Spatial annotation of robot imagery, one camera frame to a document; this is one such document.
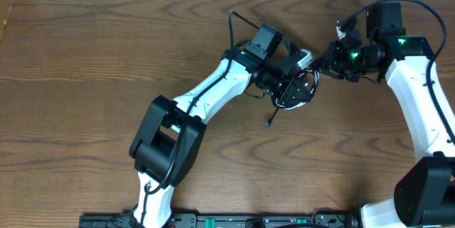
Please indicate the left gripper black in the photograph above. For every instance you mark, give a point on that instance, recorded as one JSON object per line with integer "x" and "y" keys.
{"x": 288, "y": 88}

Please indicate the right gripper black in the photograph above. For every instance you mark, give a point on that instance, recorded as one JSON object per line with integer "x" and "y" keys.
{"x": 334, "y": 62}

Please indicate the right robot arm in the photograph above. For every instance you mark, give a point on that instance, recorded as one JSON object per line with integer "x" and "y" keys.
{"x": 424, "y": 197}

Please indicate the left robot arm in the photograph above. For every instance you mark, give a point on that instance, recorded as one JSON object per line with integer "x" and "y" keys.
{"x": 169, "y": 137}

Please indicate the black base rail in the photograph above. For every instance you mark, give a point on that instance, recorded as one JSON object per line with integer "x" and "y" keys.
{"x": 188, "y": 220}

